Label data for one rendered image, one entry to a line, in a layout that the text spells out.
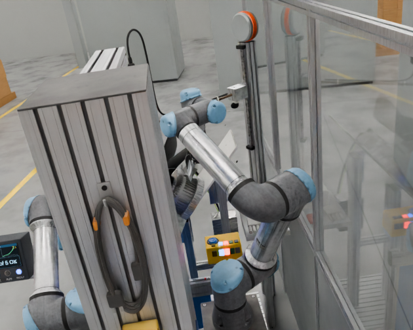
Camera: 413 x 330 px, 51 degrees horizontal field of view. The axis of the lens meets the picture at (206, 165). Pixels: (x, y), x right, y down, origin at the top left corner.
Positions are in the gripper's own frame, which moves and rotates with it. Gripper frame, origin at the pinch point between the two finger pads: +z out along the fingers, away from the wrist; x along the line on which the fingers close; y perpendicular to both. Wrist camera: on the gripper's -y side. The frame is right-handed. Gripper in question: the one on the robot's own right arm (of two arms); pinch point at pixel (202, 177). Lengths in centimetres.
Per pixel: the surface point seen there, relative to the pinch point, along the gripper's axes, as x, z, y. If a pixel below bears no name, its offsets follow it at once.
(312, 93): 45, -25, -5
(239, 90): 27, -8, -82
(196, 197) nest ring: -5, 36, -49
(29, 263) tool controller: -82, 36, -11
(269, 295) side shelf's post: 30, 121, -61
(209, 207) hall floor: 0, 148, -225
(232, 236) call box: 9.2, 40.8, -15.9
